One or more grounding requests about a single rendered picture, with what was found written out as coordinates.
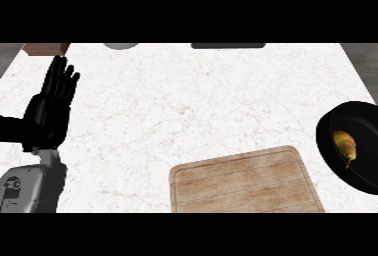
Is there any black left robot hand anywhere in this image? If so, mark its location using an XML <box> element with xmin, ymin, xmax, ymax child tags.
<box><xmin>0</xmin><ymin>55</ymin><xmax>81</xmax><ymax>153</ymax></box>

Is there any wooden cutting board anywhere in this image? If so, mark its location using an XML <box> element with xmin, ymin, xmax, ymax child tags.
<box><xmin>168</xmin><ymin>145</ymin><xmax>326</xmax><ymax>214</ymax></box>

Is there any yellow pear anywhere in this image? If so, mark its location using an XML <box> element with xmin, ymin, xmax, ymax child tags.
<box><xmin>330</xmin><ymin>129</ymin><xmax>357</xmax><ymax>169</ymax></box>

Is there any black pot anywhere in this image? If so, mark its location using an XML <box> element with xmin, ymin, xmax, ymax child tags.
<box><xmin>314</xmin><ymin>100</ymin><xmax>378</xmax><ymax>196</ymax></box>

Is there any brown wooden block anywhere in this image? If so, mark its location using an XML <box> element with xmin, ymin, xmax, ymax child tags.
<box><xmin>22</xmin><ymin>43</ymin><xmax>70</xmax><ymax>57</ymax></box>

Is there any grey round object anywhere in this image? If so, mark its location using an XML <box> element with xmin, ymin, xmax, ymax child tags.
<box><xmin>101</xmin><ymin>43</ymin><xmax>140</xmax><ymax>51</ymax></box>

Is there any dark grey flat object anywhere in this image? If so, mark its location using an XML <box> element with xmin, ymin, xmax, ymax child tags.
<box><xmin>190</xmin><ymin>43</ymin><xmax>267</xmax><ymax>50</ymax></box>

